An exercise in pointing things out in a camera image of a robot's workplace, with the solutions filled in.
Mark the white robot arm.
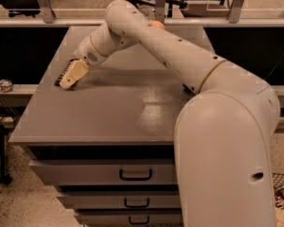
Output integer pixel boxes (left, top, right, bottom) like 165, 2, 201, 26
60, 0, 280, 227

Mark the top grey drawer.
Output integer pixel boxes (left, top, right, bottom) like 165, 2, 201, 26
29, 159, 177, 185

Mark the orange fruit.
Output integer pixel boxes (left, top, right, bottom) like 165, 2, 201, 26
151, 21, 165, 29

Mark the grey drawer cabinet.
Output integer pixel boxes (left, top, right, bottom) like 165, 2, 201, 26
9, 25, 216, 227

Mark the grey drawer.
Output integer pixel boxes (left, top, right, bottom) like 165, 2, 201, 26
29, 159, 177, 185
58, 191, 180, 210
74, 209, 183, 225

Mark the middle grey drawer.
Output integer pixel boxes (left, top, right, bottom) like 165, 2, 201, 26
58, 191, 180, 210

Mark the bottom grey drawer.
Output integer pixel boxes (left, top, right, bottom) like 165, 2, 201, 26
74, 209, 183, 225

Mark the black stand leg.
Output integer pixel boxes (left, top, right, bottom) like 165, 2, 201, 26
0, 125, 12, 184

